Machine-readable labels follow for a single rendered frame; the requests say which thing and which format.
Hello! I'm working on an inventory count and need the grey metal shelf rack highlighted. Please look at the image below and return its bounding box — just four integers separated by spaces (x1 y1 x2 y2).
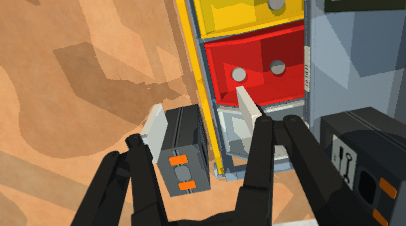
187 0 406 182

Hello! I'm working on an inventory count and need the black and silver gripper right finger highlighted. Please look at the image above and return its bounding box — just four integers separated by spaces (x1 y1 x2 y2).
231 86 383 226

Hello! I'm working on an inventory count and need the yellow long thin bar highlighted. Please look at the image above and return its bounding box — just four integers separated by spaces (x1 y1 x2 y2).
176 0 224 174

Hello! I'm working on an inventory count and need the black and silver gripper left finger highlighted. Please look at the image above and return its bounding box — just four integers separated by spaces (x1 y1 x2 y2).
70 103 168 226

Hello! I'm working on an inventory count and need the red bin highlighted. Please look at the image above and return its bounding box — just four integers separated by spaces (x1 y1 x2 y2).
206 20 304 107

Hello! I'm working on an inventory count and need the grey open bin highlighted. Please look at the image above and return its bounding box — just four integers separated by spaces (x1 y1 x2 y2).
217 97 304 161

